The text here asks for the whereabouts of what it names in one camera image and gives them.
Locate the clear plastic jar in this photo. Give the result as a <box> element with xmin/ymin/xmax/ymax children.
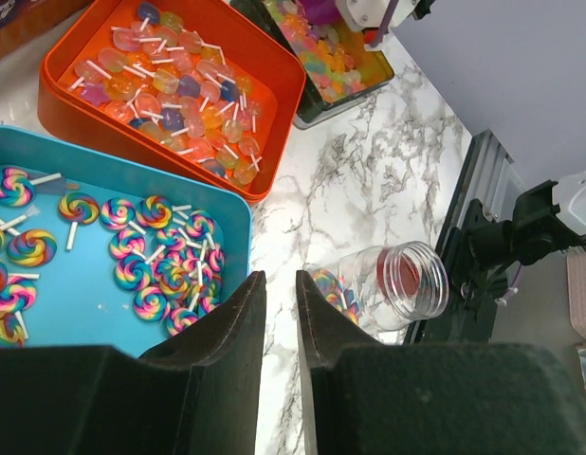
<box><xmin>309</xmin><ymin>241</ymin><xmax>449</xmax><ymax>336</ymax></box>

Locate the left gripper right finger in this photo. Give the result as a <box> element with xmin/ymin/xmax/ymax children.
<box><xmin>296</xmin><ymin>271</ymin><xmax>586</xmax><ymax>454</ymax></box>

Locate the aluminium rail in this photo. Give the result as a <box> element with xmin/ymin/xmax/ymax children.
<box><xmin>436</xmin><ymin>129</ymin><xmax>526</xmax><ymax>253</ymax></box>

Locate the teal candy tray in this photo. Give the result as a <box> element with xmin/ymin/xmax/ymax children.
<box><xmin>0</xmin><ymin>126</ymin><xmax>252</xmax><ymax>356</ymax></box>

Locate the gold tin candy tray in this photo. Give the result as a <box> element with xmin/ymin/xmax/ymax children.
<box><xmin>229</xmin><ymin>0</ymin><xmax>394</xmax><ymax>129</ymax></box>

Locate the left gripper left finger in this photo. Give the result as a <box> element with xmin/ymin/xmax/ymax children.
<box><xmin>0</xmin><ymin>271</ymin><xmax>266</xmax><ymax>454</ymax></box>

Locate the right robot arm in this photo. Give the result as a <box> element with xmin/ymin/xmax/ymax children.
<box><xmin>469</xmin><ymin>171</ymin><xmax>586</xmax><ymax>268</ymax></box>

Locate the purple plastic scoop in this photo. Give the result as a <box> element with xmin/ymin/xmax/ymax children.
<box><xmin>300</xmin><ymin>0</ymin><xmax>341</xmax><ymax>26</ymax></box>

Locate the orange plastic bin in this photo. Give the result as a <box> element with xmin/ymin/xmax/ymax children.
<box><xmin>0</xmin><ymin>0</ymin><xmax>91</xmax><ymax>61</ymax></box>

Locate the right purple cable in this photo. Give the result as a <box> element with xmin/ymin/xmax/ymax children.
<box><xmin>496</xmin><ymin>263</ymin><xmax>526</xmax><ymax>307</ymax></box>

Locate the orange candy tray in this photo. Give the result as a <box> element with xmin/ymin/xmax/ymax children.
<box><xmin>38</xmin><ymin>1</ymin><xmax>305</xmax><ymax>203</ymax></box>

